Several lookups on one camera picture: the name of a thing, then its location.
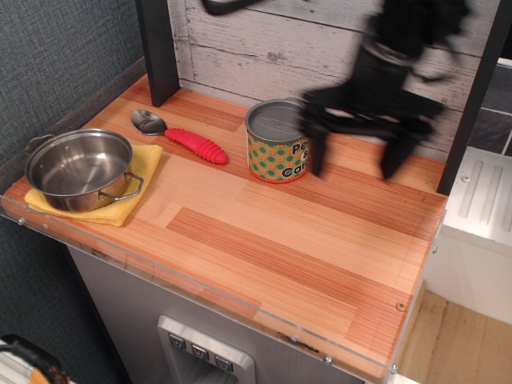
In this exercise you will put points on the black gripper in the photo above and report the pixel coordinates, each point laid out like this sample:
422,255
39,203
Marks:
371,102

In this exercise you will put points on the peas and carrots toy can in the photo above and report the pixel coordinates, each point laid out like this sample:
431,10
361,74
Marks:
277,151

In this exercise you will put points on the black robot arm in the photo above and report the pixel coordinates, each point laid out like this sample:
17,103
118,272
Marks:
403,28

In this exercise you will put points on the white toy sink unit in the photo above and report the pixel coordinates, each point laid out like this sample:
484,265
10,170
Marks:
470,262

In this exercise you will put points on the clear acrylic edge guard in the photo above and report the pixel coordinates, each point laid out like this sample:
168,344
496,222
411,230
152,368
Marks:
292,334

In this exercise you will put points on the silver dispenser panel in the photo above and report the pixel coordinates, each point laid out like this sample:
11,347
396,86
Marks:
195,357

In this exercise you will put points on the grey toy fridge cabinet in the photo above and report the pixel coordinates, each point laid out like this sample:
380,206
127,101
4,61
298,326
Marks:
130,306

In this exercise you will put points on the stainless steel pot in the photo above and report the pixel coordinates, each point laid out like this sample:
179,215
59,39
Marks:
82,170

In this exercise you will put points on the orange object bottom left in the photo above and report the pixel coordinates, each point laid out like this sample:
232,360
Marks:
37,377

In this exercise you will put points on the dark right post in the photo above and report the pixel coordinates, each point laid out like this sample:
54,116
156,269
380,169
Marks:
489,60

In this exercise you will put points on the red handled metal spoon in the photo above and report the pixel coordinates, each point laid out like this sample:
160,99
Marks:
149,123

